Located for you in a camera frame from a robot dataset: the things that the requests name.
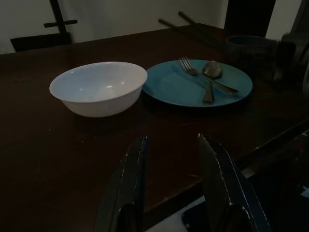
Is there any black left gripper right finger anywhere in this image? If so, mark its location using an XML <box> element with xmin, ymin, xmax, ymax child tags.
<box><xmin>197</xmin><ymin>132</ymin><xmax>273</xmax><ymax>232</ymax></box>

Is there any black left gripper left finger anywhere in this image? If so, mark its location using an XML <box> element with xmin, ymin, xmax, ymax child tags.
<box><xmin>93</xmin><ymin>136</ymin><xmax>148</xmax><ymax>232</ymax></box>

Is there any dark chopstick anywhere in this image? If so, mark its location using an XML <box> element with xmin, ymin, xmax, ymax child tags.
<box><xmin>158</xmin><ymin>18</ymin><xmax>226</xmax><ymax>50</ymax></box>
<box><xmin>178</xmin><ymin>11</ymin><xmax>219</xmax><ymax>33</ymax></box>

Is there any dark wooden table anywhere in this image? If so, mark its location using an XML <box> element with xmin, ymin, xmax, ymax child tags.
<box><xmin>0</xmin><ymin>23</ymin><xmax>309</xmax><ymax>232</ymax></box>

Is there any white bowl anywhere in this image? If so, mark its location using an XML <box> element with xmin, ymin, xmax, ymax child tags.
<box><xmin>49</xmin><ymin>61</ymin><xmax>148</xmax><ymax>118</ymax></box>

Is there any blue plate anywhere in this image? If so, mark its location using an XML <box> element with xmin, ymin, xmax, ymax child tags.
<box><xmin>141</xmin><ymin>59</ymin><xmax>253</xmax><ymax>108</ymax></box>

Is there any metal spoon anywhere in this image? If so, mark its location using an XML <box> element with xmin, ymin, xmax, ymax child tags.
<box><xmin>201</xmin><ymin>60</ymin><xmax>223</xmax><ymax>104</ymax></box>

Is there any metal fork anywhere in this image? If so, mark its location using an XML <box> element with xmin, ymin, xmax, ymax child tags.
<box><xmin>178</xmin><ymin>57</ymin><xmax>239</xmax><ymax>95</ymax></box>

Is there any blue cup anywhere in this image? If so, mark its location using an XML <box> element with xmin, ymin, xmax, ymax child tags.
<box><xmin>225</xmin><ymin>35</ymin><xmax>279</xmax><ymax>72</ymax></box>

